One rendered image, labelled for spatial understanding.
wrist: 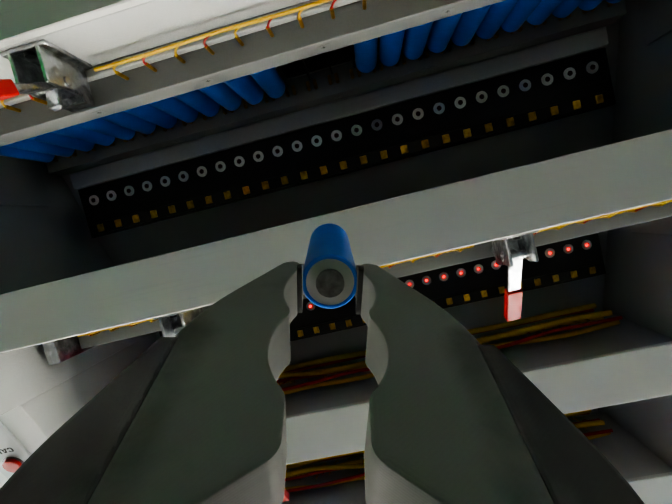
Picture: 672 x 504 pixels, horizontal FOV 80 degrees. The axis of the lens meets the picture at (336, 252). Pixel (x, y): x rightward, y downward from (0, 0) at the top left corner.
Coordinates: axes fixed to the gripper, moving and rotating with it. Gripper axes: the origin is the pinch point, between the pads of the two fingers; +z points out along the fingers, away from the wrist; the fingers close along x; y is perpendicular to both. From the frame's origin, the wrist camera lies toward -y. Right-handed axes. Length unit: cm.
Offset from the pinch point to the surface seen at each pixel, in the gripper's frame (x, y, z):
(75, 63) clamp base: -16.4, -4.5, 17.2
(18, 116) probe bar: -22.0, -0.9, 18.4
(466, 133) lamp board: 12.8, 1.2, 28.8
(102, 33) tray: -13.6, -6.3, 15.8
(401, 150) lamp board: 6.7, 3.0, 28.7
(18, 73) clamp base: -18.1, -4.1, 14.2
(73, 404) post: -25.0, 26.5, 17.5
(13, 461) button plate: -28.6, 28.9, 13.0
